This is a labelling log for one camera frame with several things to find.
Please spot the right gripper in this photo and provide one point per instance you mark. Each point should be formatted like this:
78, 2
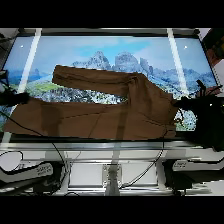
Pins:
186, 103

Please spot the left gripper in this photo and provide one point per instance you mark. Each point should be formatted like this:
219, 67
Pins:
18, 99

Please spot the brown pants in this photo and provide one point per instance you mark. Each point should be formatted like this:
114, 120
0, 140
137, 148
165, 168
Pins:
100, 120

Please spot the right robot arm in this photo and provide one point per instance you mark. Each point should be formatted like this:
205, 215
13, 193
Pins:
210, 123

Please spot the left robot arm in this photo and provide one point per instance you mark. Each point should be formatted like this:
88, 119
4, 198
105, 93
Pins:
28, 171

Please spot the heap of clothes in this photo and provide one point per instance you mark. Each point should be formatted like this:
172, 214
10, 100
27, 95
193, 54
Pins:
216, 45

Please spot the silver frame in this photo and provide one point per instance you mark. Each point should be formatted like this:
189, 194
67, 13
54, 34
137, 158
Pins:
113, 156

